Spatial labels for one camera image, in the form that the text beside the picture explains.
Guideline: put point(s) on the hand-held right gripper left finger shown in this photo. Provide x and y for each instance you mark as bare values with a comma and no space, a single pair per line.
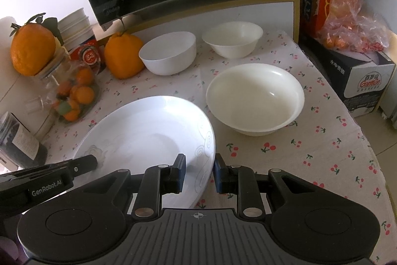
181,165

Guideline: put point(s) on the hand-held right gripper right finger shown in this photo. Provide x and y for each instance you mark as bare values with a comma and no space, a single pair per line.
218,172

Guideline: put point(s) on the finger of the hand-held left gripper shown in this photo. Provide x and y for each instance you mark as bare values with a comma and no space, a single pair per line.
85,163

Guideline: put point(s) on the white plate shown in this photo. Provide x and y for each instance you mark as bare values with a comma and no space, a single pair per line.
145,134

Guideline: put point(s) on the large white bowl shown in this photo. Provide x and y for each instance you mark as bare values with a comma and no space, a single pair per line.
254,97

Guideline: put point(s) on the small round white bowl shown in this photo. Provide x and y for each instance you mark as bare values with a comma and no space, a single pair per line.
169,60

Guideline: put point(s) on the small flared white bowl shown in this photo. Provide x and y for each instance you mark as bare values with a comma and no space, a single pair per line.
231,41

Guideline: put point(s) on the dark jar with label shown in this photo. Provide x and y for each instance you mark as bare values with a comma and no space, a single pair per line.
21,140

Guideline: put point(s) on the cherry print tablecloth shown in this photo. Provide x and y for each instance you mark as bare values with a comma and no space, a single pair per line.
279,165

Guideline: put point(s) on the pile of small mandarins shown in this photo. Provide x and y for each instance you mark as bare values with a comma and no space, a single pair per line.
82,95

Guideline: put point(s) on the white container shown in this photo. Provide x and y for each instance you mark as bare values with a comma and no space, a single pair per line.
9,91

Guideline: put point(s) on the large orange with leaves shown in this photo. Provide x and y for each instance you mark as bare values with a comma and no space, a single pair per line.
32,50

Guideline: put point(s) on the stack of paper cups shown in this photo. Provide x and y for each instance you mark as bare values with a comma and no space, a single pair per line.
76,32

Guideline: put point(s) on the black cardboard box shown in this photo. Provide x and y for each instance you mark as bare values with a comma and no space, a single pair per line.
347,75

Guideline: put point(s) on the white wood-framed stand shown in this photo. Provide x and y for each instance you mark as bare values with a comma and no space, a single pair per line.
263,10

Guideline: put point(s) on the plastic bag of oranges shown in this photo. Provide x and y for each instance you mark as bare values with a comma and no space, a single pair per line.
350,26

